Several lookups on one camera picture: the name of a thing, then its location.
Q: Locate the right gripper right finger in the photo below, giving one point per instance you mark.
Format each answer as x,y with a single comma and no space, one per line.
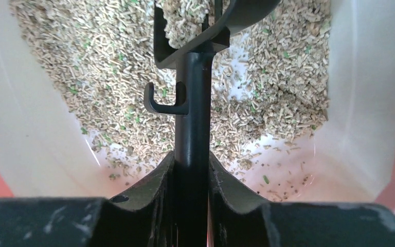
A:
241,217

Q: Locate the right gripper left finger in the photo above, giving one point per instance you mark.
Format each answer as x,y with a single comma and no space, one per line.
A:
138,216

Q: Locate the black litter scoop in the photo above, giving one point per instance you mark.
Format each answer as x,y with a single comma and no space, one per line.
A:
192,108

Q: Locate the pink litter box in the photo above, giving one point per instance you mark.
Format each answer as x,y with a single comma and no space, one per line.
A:
43,153

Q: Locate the cat litter sand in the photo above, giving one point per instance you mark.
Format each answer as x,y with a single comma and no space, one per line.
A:
98,54

